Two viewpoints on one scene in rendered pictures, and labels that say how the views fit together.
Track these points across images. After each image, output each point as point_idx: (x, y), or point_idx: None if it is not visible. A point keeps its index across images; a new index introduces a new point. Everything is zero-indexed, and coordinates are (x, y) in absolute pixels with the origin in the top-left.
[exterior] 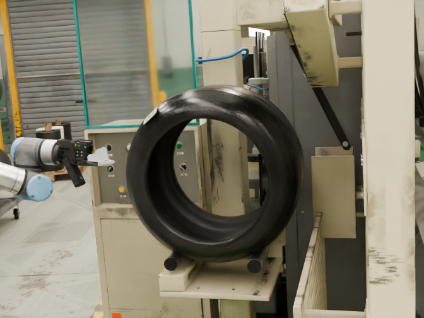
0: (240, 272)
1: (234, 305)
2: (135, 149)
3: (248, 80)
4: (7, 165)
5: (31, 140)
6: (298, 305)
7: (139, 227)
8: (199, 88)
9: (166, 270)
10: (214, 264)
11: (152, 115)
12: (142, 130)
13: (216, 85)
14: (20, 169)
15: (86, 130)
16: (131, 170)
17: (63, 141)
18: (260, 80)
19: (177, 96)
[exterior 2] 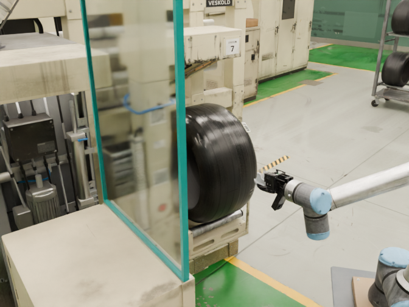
0: (189, 223)
1: None
2: (254, 150)
3: (84, 134)
4: (338, 186)
5: (313, 186)
6: None
7: None
8: (214, 106)
9: (237, 223)
10: None
11: (246, 125)
12: (249, 137)
13: (195, 108)
14: (327, 189)
15: (192, 276)
16: (257, 164)
17: (288, 175)
18: (89, 128)
19: (230, 111)
